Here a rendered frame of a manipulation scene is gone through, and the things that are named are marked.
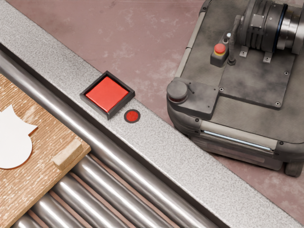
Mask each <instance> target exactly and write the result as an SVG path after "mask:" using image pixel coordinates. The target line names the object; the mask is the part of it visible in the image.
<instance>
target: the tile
mask: <svg viewBox="0 0 304 228"><path fill-rule="evenodd" d="M37 129H38V126H35V125H30V124H28V123H25V122H24V121H22V120H21V119H20V118H19V117H18V116H16V114H15V113H14V109H13V106H12V104H11V105H10V106H9V107H7V108H6V109H5V110H4V111H3V112H0V169H2V170H14V169H17V168H19V167H21V166H23V165H24V164H25V163H26V162H27V161H28V160H29V159H30V157H31V155H32V152H33V144H32V141H31V139H30V137H29V136H30V135H31V134H32V133H34V132H35V131H36V130H37Z"/></svg>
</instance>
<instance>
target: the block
mask: <svg viewBox="0 0 304 228"><path fill-rule="evenodd" d="M83 150H84V149H83V147H82V144H81V142H80V141H79V140H78V139H77V138H76V139H75V140H74V141H73V142H72V143H71V144H69V145H68V146H67V147H66V148H65V150H64V151H63V152H62V153H61V154H60V155H58V156H57V157H56V158H54V159H53V163H54V165H55V166H56V168H57V169H59V170H60V171H62V170H63V169H64V168H65V167H66V166H67V165H68V164H69V163H70V162H71V161H73V160H74V159H75V158H76V157H77V156H78V155H79V154H80V153H81V152H82V151H83Z"/></svg>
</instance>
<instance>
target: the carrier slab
mask: <svg viewBox="0 0 304 228"><path fill-rule="evenodd" d="M11 104H12V106H13V109H14V113H15V114H16V116H18V117H19V118H20V119H21V120H22V121H24V122H25V123H27V124H30V125H35V126H38V129H37V130H36V131H35V132H34V133H32V134H31V135H30V136H29V137H30V139H31V141H32V144H33V152H32V155H31V157H30V159H29V160H28V161H27V162H26V163H25V164H24V165H23V166H21V167H19V168H17V169H14V170H2V169H0V228H10V227H11V226H12V225H13V224H14V223H15V222H16V221H17V220H18V219H19V218H20V217H21V216H23V215H24V214H25V213H26V212H27V211H28V210H29V209H30V208H31V207H32V206H33V205H34V204H35V203H36V202H37V201H38V200H39V199H40V198H42V197H43V196H44V195H45V194H46V193H47V192H48V191H49V190H50V189H51V188H52V187H53V186H54V185H55V184H56V183H57V182H58V181H59V180H60V179H61V178H62V177H63V176H64V175H65V174H66V173H67V172H68V171H70V170H71V169H72V168H73V167H74V166H75V165H76V164H77V163H78V162H79V161H80V160H81V159H82V158H83V157H84V156H85V155H86V154H87V153H89V152H90V151H91V148H90V145H88V144H87V143H86V142H85V141H83V140H82V139H81V138H80V137H78V136H77V135H76V134H75V133H73V132H72V131H71V130H70V129H69V128H67V127H66V126H65V125H64V124H62V123H61V122H60V121H59V120H57V119H56V118H55V117H54V116H52V115H51V114H50V113H49V112H47V111H46V110H45V109H44V108H43V107H42V106H40V105H39V104H38V103H37V102H35V101H34V100H33V99H31V98H30V97H29V96H28V95H27V94H25V93H24V92H23V91H22V90H21V89H19V88H18V87H17V86H16V85H14V84H13V83H12V82H11V81H9V80H8V79H7V78H6V77H4V76H3V75H2V74H1V73H0V112H3V111H4V110H5V109H6V108H7V107H9V106H10V105H11ZM76 138H77V139H78V140H79V141H80V142H81V144H82V147H83V149H84V150H83V151H82V152H81V153H80V154H79V155H78V156H77V157H76V158H75V159H74V160H73V161H71V162H70V163H69V164H68V165H67V166H66V167H65V168H64V169H63V170H62V171H60V170H59V169H57V168H56V166H55V165H54V163H53V159H54V158H56V157H57V156H58V155H60V154H61V153H62V152H63V151H64V150H65V148H66V147H67V146H68V145H69V144H71V143H72V142H73V141H74V140H75V139H76Z"/></svg>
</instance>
